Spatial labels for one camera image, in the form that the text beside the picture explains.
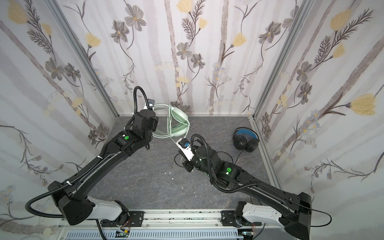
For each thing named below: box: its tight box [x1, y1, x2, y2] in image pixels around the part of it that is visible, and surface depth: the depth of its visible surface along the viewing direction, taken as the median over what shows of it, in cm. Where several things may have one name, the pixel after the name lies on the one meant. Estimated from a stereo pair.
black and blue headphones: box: [232, 127, 260, 153], surface depth 98 cm
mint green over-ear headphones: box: [152, 103, 191, 138], surface depth 73 cm
